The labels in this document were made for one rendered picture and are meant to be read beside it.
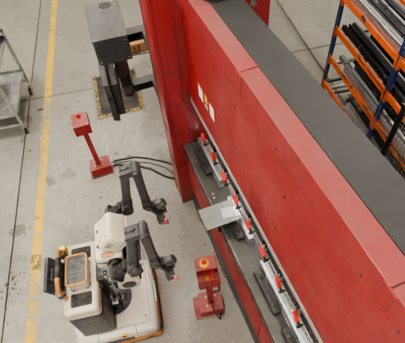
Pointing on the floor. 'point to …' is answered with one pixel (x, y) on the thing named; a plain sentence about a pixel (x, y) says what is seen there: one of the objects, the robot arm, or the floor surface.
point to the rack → (373, 71)
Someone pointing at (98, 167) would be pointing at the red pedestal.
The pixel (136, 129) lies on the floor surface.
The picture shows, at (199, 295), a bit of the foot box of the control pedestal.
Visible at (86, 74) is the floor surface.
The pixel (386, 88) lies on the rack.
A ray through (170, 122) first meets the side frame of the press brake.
